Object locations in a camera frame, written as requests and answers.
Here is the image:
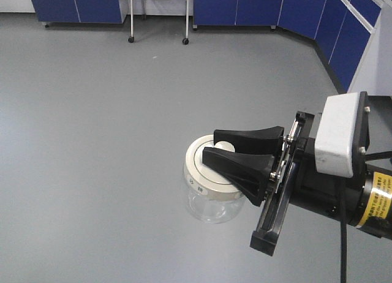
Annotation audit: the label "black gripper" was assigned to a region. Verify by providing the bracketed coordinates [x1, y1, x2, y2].
[202, 111, 366, 255]

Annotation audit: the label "glass jar with white lid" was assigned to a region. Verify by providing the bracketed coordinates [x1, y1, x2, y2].
[183, 134, 246, 224]

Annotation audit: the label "black robot arm with label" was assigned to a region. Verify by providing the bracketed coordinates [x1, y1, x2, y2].
[202, 111, 391, 255]

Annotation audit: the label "blue lab cabinets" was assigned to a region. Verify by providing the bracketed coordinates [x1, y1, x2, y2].
[31, 0, 391, 96]

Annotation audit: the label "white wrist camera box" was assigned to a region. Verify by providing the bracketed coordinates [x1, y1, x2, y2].
[314, 91, 370, 178]

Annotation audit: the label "black camera cable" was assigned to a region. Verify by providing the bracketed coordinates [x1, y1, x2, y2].
[336, 151, 392, 283]

